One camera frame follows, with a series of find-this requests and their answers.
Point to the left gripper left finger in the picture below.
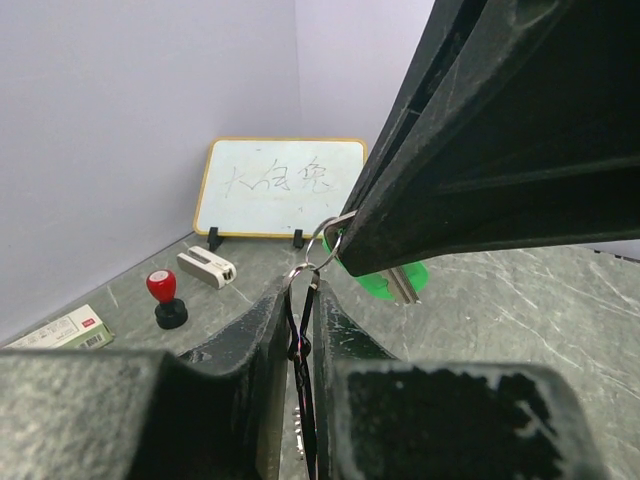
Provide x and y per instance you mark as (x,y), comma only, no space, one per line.
(213,412)

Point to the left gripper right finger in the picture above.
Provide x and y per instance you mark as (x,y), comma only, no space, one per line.
(379,417)

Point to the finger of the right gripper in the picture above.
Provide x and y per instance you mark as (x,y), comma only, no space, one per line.
(516,126)

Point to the green tagged key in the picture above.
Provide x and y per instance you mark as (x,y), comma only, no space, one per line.
(399,284)

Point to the wire keyring with keys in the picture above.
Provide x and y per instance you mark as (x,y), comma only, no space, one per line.
(300,346)

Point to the red black stamp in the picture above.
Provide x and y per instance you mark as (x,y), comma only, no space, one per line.
(170,312)

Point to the white stapler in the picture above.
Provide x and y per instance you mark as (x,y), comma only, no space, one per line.
(207,267)

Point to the white green staples box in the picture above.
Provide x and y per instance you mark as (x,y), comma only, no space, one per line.
(81,328)

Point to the yellow framed whiteboard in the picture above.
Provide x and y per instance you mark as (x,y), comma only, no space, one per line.
(272,187)

